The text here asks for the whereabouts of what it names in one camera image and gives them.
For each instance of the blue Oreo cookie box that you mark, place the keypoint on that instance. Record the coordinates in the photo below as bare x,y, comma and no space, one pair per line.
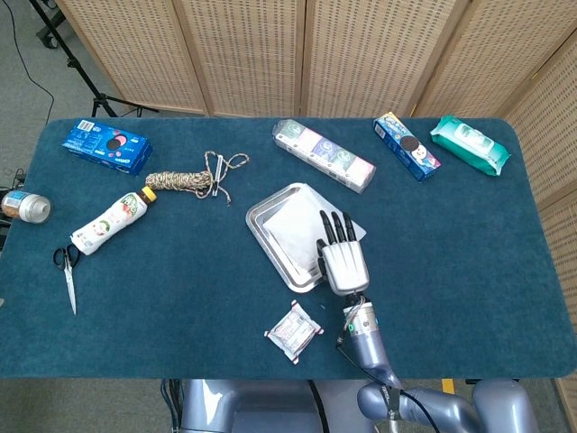
107,146

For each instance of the green wet wipes pack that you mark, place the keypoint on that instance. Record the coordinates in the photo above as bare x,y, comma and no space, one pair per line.
470,144

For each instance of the white cloth sheet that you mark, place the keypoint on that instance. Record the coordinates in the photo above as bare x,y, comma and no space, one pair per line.
302,230

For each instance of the long blue cookie box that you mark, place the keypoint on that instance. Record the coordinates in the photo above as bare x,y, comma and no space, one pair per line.
405,146

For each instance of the silver-white metal tray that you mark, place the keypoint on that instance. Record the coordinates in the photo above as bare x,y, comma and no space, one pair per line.
279,234

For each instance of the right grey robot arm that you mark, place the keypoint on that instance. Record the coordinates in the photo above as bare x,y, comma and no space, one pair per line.
405,383

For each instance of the black tripod stand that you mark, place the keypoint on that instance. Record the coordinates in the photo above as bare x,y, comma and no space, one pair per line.
76,63

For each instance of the blue table cloth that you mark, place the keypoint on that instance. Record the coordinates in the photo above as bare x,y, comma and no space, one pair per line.
189,279

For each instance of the small red-white snack packet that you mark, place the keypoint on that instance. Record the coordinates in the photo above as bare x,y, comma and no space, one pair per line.
294,333

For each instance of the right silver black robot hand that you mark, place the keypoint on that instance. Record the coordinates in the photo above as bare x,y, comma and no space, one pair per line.
345,257

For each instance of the wicker folding screen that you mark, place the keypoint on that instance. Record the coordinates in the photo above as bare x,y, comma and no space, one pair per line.
342,54

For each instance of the silver-capped jar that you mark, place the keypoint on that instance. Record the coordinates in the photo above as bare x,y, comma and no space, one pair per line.
24,206

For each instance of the grey robot torso base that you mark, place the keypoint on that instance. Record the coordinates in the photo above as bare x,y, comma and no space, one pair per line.
275,406

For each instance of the white drink bottle brown cap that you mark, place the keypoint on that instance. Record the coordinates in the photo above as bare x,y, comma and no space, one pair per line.
112,219

